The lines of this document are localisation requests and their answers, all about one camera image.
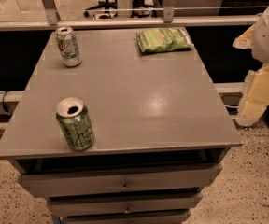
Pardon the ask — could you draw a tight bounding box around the green chip bag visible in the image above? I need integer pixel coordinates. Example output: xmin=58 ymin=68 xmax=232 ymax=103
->
xmin=136 ymin=28 xmax=192 ymax=53

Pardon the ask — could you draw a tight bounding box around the white 7up can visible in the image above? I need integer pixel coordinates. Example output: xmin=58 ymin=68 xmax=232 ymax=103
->
xmin=56 ymin=26 xmax=82 ymax=67

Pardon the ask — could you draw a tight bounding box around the black cable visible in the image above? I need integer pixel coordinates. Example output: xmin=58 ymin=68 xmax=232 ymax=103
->
xmin=1 ymin=91 xmax=11 ymax=115

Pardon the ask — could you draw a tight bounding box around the bottom grey drawer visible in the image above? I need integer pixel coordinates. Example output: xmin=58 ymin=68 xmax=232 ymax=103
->
xmin=64 ymin=210 xmax=191 ymax=224

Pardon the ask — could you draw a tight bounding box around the top grey drawer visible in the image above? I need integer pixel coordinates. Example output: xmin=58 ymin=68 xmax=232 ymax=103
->
xmin=19 ymin=163 xmax=222 ymax=197

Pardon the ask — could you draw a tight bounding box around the middle grey drawer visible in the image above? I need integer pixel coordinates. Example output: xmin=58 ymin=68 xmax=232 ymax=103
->
xmin=47 ymin=192 xmax=202 ymax=217

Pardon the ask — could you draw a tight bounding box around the grey drawer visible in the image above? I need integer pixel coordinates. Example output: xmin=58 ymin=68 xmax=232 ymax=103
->
xmin=47 ymin=192 xmax=202 ymax=217
xmin=64 ymin=210 xmax=191 ymax=224
xmin=19 ymin=163 xmax=222 ymax=197

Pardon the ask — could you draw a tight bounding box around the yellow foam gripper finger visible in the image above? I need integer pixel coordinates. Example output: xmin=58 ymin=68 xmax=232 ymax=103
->
xmin=235 ymin=63 xmax=269 ymax=127
xmin=233 ymin=25 xmax=255 ymax=49

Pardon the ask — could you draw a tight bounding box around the green soda can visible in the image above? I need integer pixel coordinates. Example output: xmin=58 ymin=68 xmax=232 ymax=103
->
xmin=56 ymin=97 xmax=93 ymax=151

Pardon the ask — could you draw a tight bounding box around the grey drawer cabinet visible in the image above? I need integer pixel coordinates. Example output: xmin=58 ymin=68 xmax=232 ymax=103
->
xmin=0 ymin=27 xmax=244 ymax=224

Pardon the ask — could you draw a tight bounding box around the metal railing frame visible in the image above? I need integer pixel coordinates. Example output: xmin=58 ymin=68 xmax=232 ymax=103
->
xmin=0 ymin=0 xmax=269 ymax=31

